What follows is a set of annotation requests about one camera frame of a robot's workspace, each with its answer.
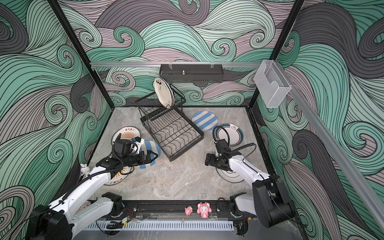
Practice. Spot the white slotted cable duct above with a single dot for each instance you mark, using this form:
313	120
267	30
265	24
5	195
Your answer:
200	225

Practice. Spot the orange sunburst plate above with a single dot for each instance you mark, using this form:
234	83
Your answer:
128	132
119	177

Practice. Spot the aluminium wall rail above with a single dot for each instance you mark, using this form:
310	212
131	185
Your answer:
134	64

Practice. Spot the black frame post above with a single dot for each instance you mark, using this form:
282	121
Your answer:
78	47

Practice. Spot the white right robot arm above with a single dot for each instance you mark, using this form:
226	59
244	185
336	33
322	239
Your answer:
269	200

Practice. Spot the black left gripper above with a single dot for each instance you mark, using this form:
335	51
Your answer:
147	157

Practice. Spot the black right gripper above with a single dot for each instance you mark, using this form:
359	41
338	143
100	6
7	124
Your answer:
211	161

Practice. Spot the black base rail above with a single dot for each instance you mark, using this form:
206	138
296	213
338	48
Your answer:
220	208

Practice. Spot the cream floral plate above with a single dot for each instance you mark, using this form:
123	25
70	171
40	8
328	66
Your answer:
164	93

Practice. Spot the white rabbit figurine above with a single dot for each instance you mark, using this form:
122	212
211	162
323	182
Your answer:
85	170

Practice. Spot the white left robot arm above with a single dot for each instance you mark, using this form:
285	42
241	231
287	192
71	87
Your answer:
63	218

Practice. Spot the white green line plate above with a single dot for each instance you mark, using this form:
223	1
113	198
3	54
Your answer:
230	176

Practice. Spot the small pink pig toy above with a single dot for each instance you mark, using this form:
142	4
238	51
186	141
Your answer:
188	210

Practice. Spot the large pink pig toy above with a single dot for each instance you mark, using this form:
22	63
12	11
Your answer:
204	209

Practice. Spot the black wire dish rack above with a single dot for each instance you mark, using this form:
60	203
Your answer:
171	129

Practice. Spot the orange sunburst plate upper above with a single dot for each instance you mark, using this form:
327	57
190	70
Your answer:
128	132

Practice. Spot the orange sunburst plate lower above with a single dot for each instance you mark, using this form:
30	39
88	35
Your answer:
119	177

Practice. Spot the blue white striped plate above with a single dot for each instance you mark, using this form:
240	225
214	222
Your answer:
155	153
205	120

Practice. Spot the green red rimmed white plate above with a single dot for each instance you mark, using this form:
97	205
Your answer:
231	133

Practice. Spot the clear plastic wall holder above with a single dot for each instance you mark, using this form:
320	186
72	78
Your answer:
272	83

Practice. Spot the blue white striped plate left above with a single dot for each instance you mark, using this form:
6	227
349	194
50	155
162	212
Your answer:
155	153

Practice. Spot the blue white striped plate right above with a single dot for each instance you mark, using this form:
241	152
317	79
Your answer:
205	120

